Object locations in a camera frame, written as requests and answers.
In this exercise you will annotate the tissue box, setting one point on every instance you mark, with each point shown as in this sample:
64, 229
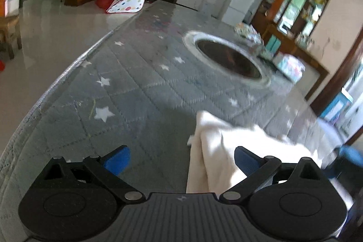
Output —
289, 66

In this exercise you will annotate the blue chair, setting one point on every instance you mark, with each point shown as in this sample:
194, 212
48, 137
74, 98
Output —
351, 154

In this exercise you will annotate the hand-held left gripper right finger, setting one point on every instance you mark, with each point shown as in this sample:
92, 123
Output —
246, 160

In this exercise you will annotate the wooden doorway frame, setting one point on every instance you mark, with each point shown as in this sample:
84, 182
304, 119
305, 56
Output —
337, 72

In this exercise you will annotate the white long-sleeved garment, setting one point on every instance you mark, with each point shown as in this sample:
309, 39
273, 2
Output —
215, 145

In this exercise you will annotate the crumpled patterned cloth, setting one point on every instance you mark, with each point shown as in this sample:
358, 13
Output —
246, 30

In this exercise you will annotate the white refrigerator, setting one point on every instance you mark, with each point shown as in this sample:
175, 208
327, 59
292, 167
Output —
241, 1

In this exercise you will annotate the wooden stool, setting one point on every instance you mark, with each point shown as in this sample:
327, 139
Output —
11, 32

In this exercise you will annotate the teal box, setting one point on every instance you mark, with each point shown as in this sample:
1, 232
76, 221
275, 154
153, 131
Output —
273, 44

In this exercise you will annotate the white water dispenser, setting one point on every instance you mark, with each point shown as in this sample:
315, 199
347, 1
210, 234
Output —
209, 1

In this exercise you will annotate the blue balcony cabinet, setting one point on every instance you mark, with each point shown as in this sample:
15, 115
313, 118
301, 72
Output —
337, 106

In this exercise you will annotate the wooden console table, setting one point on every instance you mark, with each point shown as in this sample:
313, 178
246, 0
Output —
312, 60

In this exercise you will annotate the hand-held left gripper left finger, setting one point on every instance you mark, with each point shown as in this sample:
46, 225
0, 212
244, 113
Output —
116, 159

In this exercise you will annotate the round black hotpot cooktop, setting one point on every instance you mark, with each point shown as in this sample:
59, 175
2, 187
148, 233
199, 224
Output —
229, 57

